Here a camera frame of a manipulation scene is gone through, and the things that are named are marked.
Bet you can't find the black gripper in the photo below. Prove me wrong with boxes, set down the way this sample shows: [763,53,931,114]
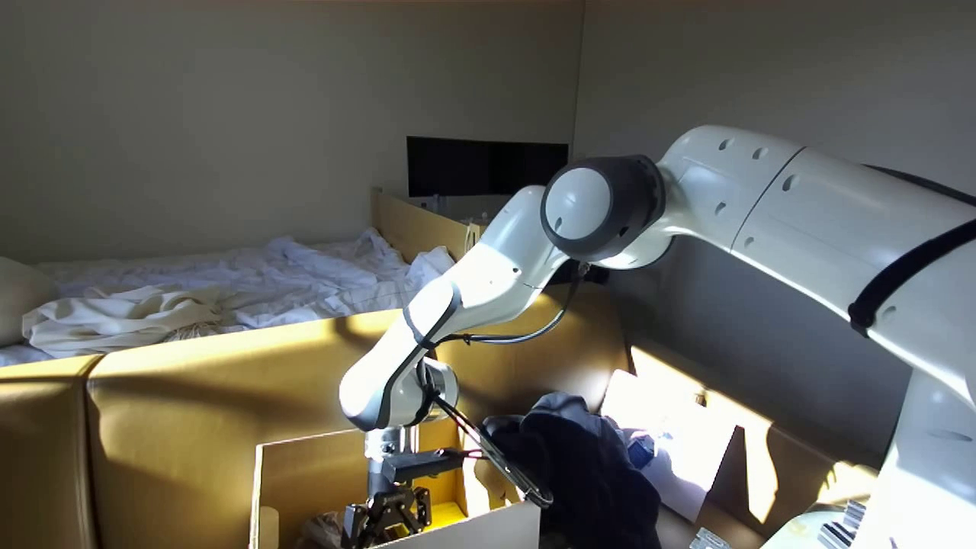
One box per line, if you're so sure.
[348,423,436,542]

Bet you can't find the black hooded sweatshirt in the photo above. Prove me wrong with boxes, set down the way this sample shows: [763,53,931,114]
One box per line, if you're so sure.
[478,392,664,549]

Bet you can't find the tan leather couch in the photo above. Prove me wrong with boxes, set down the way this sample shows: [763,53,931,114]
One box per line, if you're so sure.
[0,282,877,549]

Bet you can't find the yellow small box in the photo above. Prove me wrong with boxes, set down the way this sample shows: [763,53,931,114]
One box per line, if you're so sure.
[423,494,472,527]

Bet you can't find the open cardboard box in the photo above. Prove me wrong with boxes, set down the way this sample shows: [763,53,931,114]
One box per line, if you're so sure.
[597,365,742,527]
[247,410,544,549]

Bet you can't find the rumpled white bed sheets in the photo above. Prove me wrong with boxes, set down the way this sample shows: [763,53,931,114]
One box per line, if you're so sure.
[18,225,457,360]

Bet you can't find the right open cardboard box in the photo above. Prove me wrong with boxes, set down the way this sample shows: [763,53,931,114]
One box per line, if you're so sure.
[597,365,742,527]

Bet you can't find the black computer monitor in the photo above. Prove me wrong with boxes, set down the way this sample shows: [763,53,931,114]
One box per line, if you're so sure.
[405,135,570,201]

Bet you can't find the white barcode labelled item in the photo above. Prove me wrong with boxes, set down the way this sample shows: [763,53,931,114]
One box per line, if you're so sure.
[770,499,867,549]

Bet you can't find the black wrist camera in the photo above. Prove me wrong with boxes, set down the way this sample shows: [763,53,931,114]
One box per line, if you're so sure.
[408,449,472,483]

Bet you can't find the black strap on arm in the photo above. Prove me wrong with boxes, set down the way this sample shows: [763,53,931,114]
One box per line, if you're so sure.
[848,217,976,335]

